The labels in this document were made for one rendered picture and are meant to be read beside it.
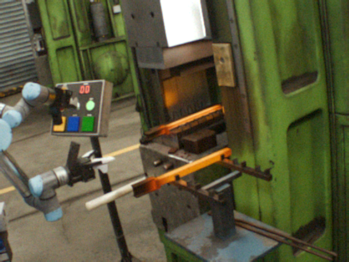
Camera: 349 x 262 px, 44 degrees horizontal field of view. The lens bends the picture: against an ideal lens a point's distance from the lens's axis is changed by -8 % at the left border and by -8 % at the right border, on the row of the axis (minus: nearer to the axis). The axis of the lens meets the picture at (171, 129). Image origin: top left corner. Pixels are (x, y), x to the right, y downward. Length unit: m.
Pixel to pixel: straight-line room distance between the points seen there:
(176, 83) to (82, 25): 4.56
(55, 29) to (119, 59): 1.08
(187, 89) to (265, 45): 0.72
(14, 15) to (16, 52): 0.77
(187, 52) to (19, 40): 8.05
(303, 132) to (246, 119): 0.33
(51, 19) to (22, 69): 3.25
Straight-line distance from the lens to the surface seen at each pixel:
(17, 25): 9.83
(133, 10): 1.98
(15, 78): 9.86
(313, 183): 2.18
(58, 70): 6.79
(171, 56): 1.90
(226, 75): 1.79
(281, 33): 1.86
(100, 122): 2.27
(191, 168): 1.66
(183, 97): 2.29
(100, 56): 6.82
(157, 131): 1.97
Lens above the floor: 1.62
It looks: 18 degrees down
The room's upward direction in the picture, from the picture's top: 10 degrees counter-clockwise
